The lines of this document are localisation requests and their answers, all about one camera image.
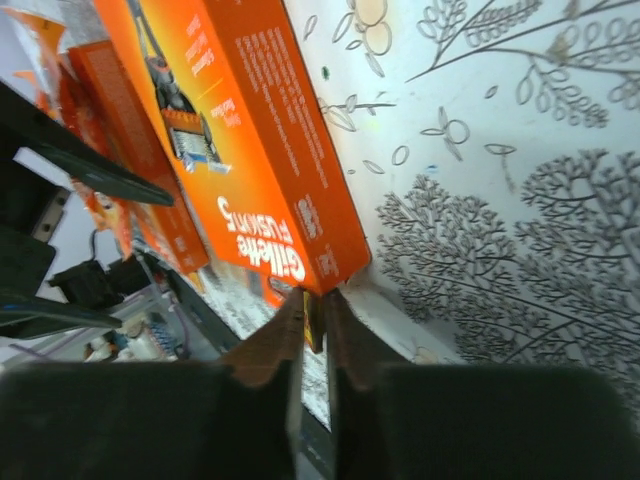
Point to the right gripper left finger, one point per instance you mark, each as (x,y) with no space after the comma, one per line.
(237,417)

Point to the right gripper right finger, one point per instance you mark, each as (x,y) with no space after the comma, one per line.
(393,419)

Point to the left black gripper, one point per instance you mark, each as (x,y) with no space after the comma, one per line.
(32,208)

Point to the orange Bic razor bag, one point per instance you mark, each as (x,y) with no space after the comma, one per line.
(62,97)

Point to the large orange Gillette Fusion5 box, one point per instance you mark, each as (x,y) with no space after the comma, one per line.
(227,92)

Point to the small orange Gillette Fusion box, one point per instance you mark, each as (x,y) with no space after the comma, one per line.
(169,231)

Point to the floral tablecloth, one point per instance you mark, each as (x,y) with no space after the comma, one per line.
(492,151)

